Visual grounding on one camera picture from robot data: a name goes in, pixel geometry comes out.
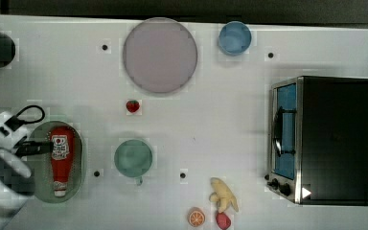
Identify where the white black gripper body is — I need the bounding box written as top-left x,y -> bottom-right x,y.
0,112 -> 29,150

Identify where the red ketchup bottle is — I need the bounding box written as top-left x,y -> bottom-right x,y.
50,126 -> 74,197

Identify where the round grey plate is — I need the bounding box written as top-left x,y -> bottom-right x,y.
123,17 -> 197,94

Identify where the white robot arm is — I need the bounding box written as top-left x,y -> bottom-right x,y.
0,112 -> 53,230

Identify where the orange slice toy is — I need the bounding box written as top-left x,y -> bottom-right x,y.
187,207 -> 205,227

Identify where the red toy strawberry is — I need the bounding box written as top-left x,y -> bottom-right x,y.
126,100 -> 140,113

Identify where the green oval strainer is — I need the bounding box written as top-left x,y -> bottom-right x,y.
28,121 -> 84,203

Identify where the yellow toy banana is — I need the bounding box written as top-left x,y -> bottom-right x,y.
209,177 -> 239,213

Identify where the silver toaster oven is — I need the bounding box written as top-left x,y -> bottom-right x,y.
264,76 -> 368,206

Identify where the green metal cup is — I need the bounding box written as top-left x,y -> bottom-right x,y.
114,139 -> 153,186

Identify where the black cable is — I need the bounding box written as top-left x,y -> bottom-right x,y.
11,104 -> 46,127

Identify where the blue cup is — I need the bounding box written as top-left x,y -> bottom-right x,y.
218,21 -> 252,57

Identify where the red toy fruit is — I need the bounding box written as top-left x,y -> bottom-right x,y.
216,212 -> 231,230

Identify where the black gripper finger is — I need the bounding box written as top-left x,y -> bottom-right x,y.
15,141 -> 54,157

